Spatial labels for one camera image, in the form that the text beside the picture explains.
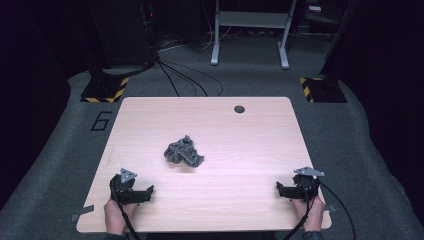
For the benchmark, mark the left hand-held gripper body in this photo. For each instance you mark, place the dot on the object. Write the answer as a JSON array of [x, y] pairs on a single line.
[[121, 186]]

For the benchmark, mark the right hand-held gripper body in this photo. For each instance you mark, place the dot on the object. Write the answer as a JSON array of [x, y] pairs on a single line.
[[305, 186]]

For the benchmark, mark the grey fluffy towel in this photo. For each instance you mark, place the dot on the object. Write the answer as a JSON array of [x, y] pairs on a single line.
[[181, 153]]

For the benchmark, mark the person's left hand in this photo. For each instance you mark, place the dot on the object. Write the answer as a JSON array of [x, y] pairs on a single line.
[[115, 216]]

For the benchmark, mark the person's right hand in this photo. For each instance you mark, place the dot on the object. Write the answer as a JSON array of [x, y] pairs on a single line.
[[311, 216]]

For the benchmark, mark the grey tape strip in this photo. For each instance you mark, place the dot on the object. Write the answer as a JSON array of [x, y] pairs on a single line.
[[82, 212], [330, 207]]

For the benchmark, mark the black stand column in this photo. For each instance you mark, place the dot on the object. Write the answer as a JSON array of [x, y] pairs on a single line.
[[120, 33], [335, 40]]

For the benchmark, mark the black hazard-striped base plate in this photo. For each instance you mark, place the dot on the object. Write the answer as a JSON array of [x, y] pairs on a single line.
[[325, 90], [103, 91]]

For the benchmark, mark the white metal desk frame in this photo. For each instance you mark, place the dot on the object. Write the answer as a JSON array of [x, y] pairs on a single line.
[[251, 19]]

